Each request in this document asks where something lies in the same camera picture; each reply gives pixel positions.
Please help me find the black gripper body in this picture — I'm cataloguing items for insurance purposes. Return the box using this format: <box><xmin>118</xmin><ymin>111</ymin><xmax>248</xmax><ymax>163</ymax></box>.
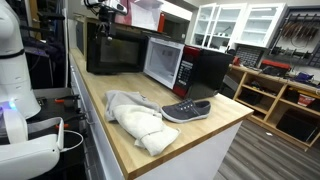
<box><xmin>98</xmin><ymin>7</ymin><xmax>116</xmax><ymax>41</ymax></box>

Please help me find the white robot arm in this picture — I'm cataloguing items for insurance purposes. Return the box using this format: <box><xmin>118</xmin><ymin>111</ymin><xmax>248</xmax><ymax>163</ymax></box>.
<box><xmin>0</xmin><ymin>0</ymin><xmax>68</xmax><ymax>180</ymax></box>

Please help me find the red black microwave body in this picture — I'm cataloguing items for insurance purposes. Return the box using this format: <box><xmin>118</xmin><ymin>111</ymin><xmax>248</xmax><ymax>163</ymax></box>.
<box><xmin>144</xmin><ymin>37</ymin><xmax>233</xmax><ymax>100</ymax></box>

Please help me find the cardboard box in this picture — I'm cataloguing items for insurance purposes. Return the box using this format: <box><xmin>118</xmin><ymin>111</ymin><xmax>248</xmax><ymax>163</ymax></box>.
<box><xmin>75</xmin><ymin>16</ymin><xmax>87</xmax><ymax>56</ymax></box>

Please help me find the black orange tool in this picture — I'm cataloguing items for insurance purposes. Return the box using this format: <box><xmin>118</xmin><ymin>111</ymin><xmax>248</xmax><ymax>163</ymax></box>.
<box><xmin>54</xmin><ymin>95</ymin><xmax>80</xmax><ymax>103</ymax></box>

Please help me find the grey white towel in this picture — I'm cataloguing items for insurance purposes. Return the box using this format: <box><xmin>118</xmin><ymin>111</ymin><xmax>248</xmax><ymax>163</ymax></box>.
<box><xmin>105</xmin><ymin>90</ymin><xmax>180</xmax><ymax>156</ymax></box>

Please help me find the white glass cabinet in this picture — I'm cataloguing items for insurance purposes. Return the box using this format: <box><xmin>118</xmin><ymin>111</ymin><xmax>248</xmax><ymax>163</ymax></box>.
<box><xmin>190</xmin><ymin>3</ymin><xmax>287</xmax><ymax>52</ymax></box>

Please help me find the grey canvas shoe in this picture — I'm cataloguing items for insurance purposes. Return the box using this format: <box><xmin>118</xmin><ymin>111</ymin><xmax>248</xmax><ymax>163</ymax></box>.
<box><xmin>161</xmin><ymin>99</ymin><xmax>211</xmax><ymax>123</ymax></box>

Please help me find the red black toolbox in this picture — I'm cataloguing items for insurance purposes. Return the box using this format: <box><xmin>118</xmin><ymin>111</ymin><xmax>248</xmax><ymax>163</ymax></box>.
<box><xmin>260</xmin><ymin>59</ymin><xmax>291</xmax><ymax>77</ymax></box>

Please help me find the wooden shelf unit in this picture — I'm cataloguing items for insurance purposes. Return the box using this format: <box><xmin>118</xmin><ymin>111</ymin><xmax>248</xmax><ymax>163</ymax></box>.
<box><xmin>228</xmin><ymin>66</ymin><xmax>320</xmax><ymax>150</ymax></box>

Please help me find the white cable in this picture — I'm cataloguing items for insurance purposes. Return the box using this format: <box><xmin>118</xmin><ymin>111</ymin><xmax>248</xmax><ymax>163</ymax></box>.
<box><xmin>59</xmin><ymin>129</ymin><xmax>85</xmax><ymax>153</ymax></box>

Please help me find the black pegboard tool wall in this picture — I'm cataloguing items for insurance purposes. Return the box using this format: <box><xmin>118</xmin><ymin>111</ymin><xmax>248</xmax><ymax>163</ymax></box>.
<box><xmin>269</xmin><ymin>5</ymin><xmax>320</xmax><ymax>68</ymax></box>

